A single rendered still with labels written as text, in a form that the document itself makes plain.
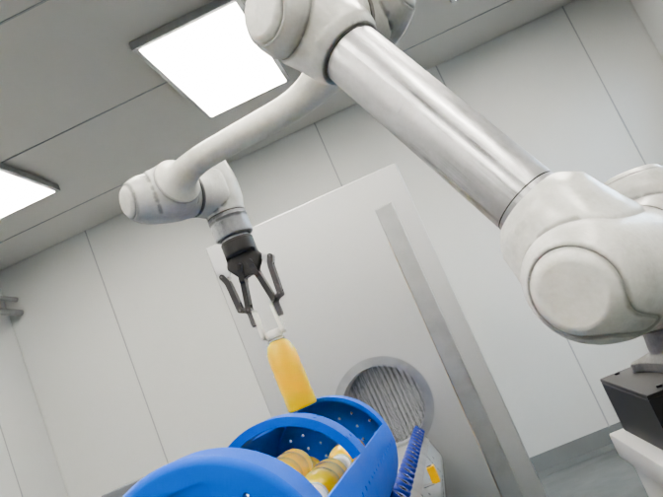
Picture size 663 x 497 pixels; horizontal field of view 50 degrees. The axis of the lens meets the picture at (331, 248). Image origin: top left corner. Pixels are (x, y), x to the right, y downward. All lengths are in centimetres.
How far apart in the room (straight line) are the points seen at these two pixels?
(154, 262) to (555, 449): 369
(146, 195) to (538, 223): 85
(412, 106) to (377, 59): 10
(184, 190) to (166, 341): 491
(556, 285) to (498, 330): 504
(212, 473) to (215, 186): 88
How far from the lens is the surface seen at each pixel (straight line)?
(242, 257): 159
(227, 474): 80
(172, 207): 149
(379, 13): 123
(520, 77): 627
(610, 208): 88
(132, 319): 647
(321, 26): 109
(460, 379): 219
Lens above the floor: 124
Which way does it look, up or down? 10 degrees up
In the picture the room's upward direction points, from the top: 23 degrees counter-clockwise
